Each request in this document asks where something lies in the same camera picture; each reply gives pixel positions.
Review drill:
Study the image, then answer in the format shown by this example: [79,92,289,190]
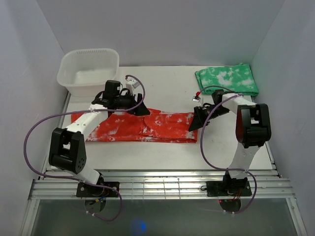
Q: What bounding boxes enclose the green folded tie-dye trousers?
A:
[195,64,259,96]

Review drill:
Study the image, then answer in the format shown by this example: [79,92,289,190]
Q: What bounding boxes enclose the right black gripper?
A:
[188,106,229,132]

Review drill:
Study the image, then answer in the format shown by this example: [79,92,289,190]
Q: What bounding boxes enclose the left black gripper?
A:
[115,91,151,117]

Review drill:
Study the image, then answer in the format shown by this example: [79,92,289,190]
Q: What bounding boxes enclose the red tie-dye trousers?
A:
[86,109,198,143]

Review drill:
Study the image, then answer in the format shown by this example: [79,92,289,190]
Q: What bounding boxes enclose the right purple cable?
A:
[196,85,259,215]

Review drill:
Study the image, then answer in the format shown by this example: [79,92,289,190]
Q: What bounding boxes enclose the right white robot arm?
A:
[189,89,272,197]

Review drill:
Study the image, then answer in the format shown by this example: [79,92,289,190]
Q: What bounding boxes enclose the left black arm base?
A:
[76,181,120,198]

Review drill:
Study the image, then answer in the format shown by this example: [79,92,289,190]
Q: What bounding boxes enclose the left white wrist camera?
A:
[126,79,140,96]

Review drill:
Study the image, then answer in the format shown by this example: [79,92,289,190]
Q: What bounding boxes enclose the aluminium rail frame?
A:
[21,94,308,236]

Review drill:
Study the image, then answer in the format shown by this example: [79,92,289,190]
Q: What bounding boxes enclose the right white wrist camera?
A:
[192,91,203,106]

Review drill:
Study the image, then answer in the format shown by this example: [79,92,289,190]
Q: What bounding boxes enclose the white plastic basin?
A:
[57,48,120,97]

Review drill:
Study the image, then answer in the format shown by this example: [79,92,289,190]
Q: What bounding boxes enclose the purple cable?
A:
[23,74,147,222]
[196,85,259,215]

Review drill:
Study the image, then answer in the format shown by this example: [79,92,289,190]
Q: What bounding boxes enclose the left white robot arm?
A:
[49,75,150,197]

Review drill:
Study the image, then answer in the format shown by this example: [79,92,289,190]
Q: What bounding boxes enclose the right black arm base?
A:
[200,176,252,197]

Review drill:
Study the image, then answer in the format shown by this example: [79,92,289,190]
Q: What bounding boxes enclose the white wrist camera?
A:
[126,79,140,96]
[192,91,203,106]

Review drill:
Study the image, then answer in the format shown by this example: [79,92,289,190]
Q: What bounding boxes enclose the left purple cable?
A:
[23,74,147,222]

